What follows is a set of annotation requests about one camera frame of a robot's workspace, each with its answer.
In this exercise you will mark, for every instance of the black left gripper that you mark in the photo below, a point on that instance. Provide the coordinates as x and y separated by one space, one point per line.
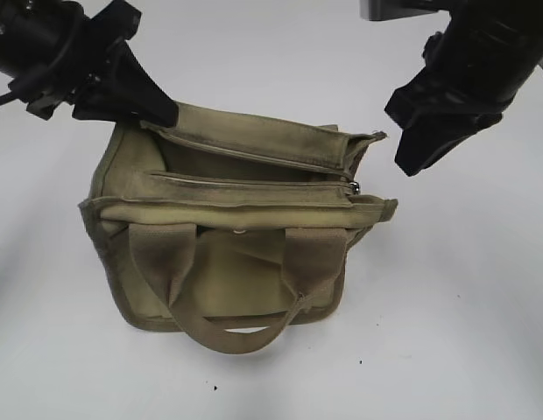
60 54

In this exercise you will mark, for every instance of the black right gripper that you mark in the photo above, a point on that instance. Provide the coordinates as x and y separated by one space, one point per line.
435 115

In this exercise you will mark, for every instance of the silver metal zipper pull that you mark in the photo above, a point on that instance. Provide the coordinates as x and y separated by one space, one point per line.
355 187

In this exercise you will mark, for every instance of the olive yellow canvas bag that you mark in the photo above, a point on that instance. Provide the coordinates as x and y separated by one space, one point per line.
228 227

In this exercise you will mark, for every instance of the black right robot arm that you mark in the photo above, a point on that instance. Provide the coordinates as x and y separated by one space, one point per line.
472 73

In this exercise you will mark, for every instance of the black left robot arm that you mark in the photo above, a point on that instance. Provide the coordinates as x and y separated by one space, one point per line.
54 54

